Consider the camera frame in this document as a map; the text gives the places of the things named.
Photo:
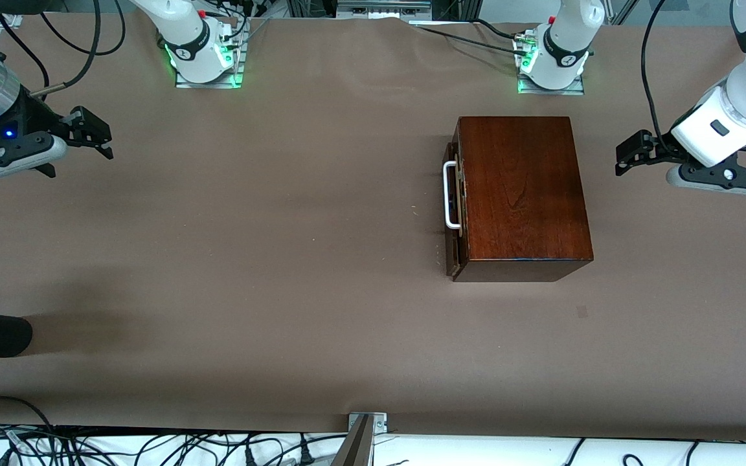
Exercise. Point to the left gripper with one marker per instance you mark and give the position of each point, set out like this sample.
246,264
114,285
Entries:
660,152

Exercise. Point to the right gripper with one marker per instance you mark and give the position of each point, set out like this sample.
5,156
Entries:
35,120

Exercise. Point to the light wooden plank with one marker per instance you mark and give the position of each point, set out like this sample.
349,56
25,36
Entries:
452,255

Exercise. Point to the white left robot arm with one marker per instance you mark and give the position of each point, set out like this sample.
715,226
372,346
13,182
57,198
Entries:
567,39

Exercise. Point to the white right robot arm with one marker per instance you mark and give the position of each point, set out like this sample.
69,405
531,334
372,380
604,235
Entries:
185,32

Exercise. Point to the dark wooden cabinet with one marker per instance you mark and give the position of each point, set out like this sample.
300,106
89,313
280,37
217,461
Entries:
522,188

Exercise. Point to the brown paper table cover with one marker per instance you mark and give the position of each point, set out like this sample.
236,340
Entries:
282,259

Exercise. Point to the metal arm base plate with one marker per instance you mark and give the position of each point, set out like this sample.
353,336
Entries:
551,92
211,85

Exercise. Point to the aluminium frame rail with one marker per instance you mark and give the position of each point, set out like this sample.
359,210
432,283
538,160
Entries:
383,8

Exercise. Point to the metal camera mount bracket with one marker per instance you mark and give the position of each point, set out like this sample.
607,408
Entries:
363,440

